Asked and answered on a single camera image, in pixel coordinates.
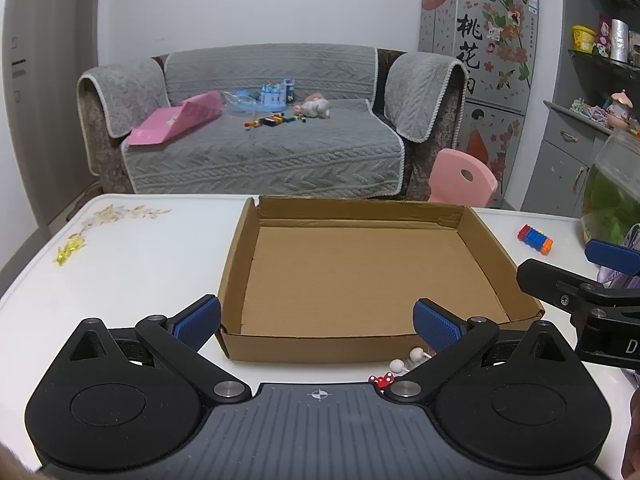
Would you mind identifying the grey cabinet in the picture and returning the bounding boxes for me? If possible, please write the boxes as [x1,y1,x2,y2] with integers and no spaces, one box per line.
[520,101,616,213]

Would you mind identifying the silver can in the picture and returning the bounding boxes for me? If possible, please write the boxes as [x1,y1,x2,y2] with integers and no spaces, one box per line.
[610,19,630,63]

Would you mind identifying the blue toy castle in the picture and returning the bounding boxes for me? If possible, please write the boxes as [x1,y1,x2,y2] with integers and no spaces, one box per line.
[258,78,296,110]

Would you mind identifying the white bobble object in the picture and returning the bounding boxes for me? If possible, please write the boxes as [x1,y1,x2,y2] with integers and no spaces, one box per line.
[389,346,433,375]

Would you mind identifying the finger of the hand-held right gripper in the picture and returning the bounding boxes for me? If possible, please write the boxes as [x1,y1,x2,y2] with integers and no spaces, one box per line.
[585,239,640,277]
[516,258,622,312]

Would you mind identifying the glass fish bowl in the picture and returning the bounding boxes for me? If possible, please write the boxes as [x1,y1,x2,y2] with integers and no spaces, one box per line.
[581,132,640,248]

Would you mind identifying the grey knitted armrest cover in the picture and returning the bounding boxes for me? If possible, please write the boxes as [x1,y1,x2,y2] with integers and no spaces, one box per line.
[384,51,467,143]
[76,57,166,177]

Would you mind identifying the glass wall shelf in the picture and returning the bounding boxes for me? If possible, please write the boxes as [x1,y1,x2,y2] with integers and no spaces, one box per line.
[567,0,640,86]

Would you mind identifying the shallow cardboard box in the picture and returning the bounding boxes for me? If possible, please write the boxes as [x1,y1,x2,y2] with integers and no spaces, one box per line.
[216,195,546,365]

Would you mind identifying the pile of small trinkets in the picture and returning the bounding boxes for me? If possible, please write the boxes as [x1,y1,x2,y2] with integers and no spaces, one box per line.
[571,97,608,123]

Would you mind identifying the clear plastic bag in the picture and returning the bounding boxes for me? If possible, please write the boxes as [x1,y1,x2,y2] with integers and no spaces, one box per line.
[222,89,266,113]

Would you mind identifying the colourful toy brick block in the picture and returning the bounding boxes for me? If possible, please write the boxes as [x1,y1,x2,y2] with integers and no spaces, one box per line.
[517,224,554,255]

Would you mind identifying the pink paper bag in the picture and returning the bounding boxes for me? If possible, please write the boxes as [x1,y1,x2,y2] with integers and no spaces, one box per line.
[124,91,222,147]

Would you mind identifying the purple plastic bottle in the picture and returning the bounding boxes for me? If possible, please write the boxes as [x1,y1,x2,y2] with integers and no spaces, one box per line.
[597,225,640,292]

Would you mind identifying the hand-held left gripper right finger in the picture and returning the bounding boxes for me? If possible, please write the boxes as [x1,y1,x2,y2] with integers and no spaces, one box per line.
[384,297,568,403]

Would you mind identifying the grey door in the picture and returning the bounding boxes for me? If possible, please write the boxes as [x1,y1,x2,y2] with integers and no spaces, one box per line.
[0,0,103,241]

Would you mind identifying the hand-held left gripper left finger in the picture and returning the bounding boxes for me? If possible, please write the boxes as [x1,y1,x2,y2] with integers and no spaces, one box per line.
[60,294,252,403]

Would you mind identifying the pink plastic chair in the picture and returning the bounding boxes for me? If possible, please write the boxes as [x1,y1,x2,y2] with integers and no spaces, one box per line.
[427,149,498,207]

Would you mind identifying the fridge with flower stickers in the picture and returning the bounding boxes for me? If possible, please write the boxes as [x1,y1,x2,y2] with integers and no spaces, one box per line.
[419,0,541,208]

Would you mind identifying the pink white plush toy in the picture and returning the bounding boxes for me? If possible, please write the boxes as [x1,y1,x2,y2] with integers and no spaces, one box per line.
[293,94,333,120]

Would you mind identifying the grey covered sofa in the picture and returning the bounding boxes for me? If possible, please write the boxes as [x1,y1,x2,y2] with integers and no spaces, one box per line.
[76,44,468,202]

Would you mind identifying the yellow tub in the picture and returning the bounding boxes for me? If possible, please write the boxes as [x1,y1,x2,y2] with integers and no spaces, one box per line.
[571,25,597,53]

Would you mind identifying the mushroom figurine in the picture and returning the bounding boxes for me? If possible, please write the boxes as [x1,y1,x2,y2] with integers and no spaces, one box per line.
[602,90,634,133]

